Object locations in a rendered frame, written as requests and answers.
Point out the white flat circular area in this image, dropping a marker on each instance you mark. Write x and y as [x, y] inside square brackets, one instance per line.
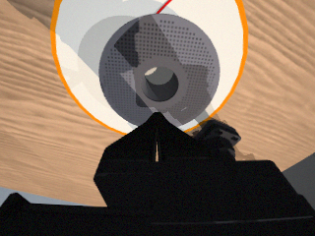
[83, 27]

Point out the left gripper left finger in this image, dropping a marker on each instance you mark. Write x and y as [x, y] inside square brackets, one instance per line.
[138, 144]

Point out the orange painted ring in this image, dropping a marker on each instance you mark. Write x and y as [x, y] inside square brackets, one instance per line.
[245, 50]

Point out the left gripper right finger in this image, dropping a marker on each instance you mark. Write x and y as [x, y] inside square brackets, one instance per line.
[176, 145]

